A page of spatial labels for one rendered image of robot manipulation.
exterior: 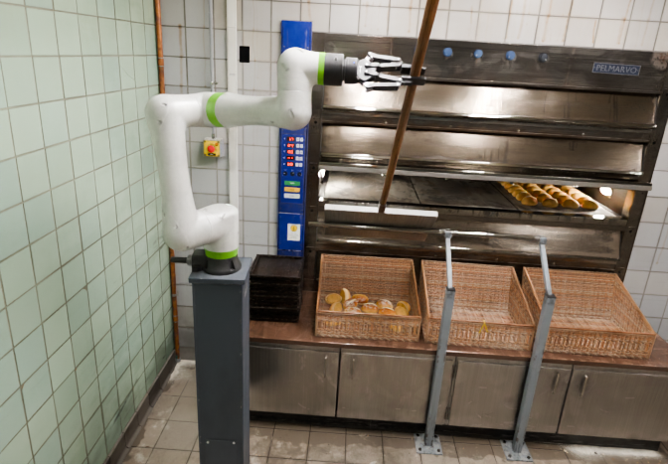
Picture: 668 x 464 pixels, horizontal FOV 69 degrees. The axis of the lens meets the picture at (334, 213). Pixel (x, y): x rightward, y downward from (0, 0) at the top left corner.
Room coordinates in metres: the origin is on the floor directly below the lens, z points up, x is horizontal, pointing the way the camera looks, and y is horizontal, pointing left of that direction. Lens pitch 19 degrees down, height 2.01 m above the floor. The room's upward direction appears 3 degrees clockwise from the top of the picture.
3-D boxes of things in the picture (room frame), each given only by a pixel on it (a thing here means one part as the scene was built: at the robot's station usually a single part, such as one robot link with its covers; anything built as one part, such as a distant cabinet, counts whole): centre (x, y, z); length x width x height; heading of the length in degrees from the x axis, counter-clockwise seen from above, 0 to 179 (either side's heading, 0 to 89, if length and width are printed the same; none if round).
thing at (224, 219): (1.68, 0.43, 1.36); 0.16 x 0.13 x 0.19; 141
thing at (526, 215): (2.72, -0.80, 1.16); 1.80 x 0.06 x 0.04; 89
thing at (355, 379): (2.41, -0.68, 0.29); 2.42 x 0.56 x 0.58; 89
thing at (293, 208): (3.65, 0.23, 1.07); 1.93 x 0.16 x 2.15; 179
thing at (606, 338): (2.41, -1.41, 0.72); 0.56 x 0.49 x 0.28; 88
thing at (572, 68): (2.72, -0.80, 1.99); 1.80 x 0.08 x 0.21; 89
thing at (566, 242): (2.69, -0.80, 1.02); 1.79 x 0.11 x 0.19; 89
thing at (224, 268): (1.68, 0.47, 1.23); 0.26 x 0.15 x 0.06; 92
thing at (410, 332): (2.44, -0.21, 0.72); 0.56 x 0.49 x 0.28; 90
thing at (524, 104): (2.69, -0.80, 1.80); 1.79 x 0.11 x 0.19; 89
